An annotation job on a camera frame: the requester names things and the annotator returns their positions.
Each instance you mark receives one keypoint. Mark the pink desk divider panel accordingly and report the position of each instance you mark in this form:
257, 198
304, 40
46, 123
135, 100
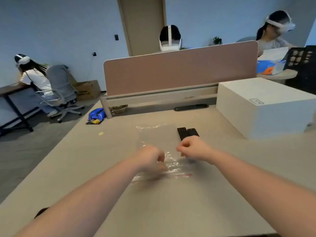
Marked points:
180, 69

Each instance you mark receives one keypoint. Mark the grey office chair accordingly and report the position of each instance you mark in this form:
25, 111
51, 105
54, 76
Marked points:
60, 80

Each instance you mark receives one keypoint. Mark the white headset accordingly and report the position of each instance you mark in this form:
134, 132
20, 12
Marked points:
286, 26
169, 48
23, 60

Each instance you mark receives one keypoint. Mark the person's right hand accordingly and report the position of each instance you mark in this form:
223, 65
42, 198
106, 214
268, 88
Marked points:
197, 148

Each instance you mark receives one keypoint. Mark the blue and orange package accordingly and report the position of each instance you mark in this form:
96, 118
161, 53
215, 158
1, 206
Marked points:
265, 66

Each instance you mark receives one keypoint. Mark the black perforated panel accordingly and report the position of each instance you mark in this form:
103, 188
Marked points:
303, 74

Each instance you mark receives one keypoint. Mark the person's right forearm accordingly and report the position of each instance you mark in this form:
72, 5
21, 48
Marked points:
266, 187

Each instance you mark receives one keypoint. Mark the dark desk with black legs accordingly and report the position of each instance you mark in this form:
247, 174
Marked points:
10, 89

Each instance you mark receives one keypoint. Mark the clear plastic bag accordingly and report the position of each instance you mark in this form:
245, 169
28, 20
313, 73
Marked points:
155, 136

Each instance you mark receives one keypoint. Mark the black tablet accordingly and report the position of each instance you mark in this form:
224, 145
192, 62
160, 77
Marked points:
40, 212

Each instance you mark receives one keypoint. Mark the brown cardboard box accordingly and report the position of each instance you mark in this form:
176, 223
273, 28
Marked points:
87, 90

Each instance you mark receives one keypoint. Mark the small green potted plant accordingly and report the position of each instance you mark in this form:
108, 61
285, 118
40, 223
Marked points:
217, 40

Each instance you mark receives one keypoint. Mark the beige wooden door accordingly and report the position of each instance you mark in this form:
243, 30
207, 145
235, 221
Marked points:
143, 24

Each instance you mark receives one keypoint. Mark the round beige table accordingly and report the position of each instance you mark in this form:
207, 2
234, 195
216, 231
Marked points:
286, 74

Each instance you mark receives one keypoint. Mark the beige divider base rail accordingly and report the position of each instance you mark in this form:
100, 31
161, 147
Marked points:
158, 97

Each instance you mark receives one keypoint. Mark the large white box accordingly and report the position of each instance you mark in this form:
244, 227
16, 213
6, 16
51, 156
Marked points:
266, 113

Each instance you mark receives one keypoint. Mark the person's left hand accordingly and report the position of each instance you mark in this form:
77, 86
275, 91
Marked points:
149, 161

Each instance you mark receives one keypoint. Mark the person's left forearm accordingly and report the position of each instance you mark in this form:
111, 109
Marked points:
84, 202

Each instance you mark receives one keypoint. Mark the small plant in basket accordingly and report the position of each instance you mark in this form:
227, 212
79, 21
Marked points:
119, 109

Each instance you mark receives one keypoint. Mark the black remote control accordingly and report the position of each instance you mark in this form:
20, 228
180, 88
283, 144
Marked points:
182, 133
192, 132

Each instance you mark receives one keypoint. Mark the blue snack packet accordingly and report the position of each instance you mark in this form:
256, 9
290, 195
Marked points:
96, 115

